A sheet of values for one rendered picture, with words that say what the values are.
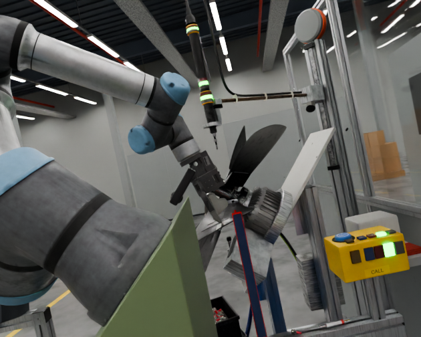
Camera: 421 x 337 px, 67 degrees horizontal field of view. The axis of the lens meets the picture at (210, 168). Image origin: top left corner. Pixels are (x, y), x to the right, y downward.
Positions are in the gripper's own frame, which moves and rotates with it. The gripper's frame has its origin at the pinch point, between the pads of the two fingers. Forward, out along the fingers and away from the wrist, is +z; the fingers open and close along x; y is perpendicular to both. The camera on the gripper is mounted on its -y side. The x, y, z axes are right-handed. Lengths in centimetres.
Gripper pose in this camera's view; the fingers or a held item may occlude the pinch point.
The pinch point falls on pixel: (216, 220)
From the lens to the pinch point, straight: 95.0
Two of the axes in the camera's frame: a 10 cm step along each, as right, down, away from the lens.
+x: -0.2, -0.3, 10.0
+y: 8.7, -4.9, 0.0
